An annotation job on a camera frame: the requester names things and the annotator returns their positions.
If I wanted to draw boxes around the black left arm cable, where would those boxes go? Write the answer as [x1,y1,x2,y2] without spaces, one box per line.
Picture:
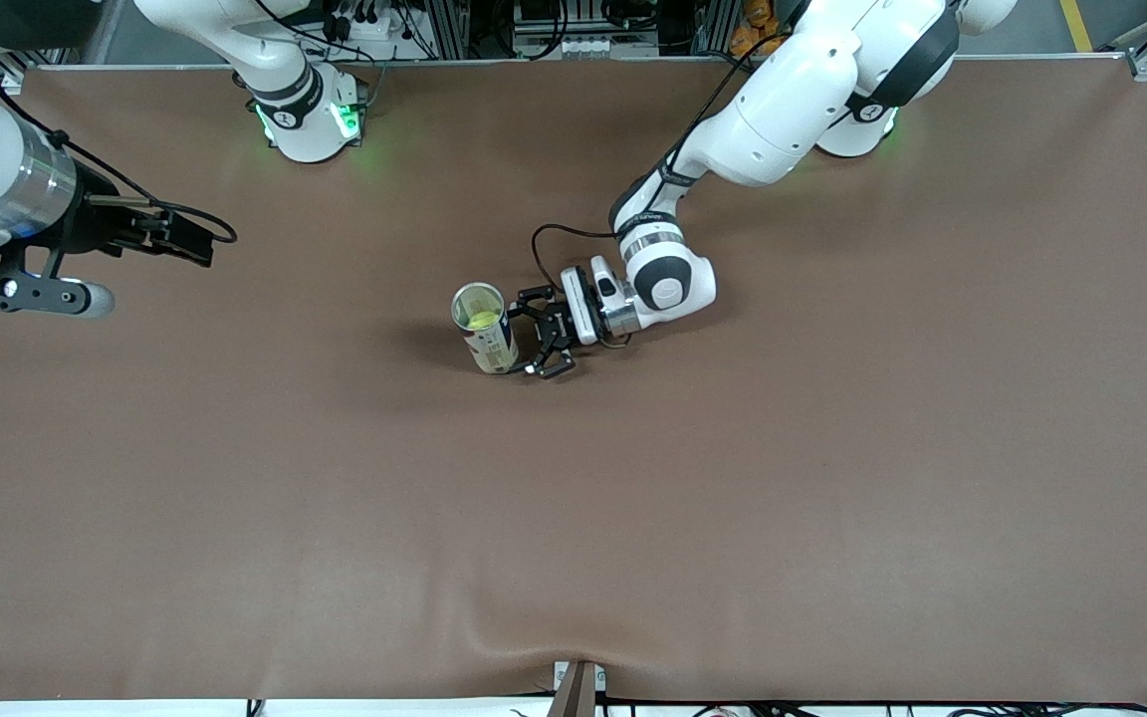
[531,40,784,352]

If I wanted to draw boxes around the white socket strip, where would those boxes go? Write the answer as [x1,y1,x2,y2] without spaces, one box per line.
[556,36,660,59]

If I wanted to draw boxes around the aluminium frame post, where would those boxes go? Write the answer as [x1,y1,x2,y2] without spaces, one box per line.
[695,0,740,56]
[431,0,471,61]

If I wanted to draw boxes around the white power strip black plugs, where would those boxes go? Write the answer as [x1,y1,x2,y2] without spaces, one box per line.
[320,0,415,46]

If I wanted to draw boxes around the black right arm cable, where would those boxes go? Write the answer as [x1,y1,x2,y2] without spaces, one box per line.
[0,60,238,245]

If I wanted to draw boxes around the orange packets pile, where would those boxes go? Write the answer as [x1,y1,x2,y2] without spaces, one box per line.
[730,0,792,58]

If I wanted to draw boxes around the white blue tennis ball can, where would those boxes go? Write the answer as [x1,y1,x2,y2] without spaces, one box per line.
[451,283,521,376]

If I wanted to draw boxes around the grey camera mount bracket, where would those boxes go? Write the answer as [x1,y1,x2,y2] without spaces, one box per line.
[546,659,608,717]

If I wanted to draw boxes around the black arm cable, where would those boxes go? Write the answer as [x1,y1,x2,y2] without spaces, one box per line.
[531,40,784,352]
[0,60,238,245]

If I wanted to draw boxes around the brown table mat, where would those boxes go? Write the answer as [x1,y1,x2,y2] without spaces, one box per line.
[0,58,1147,703]

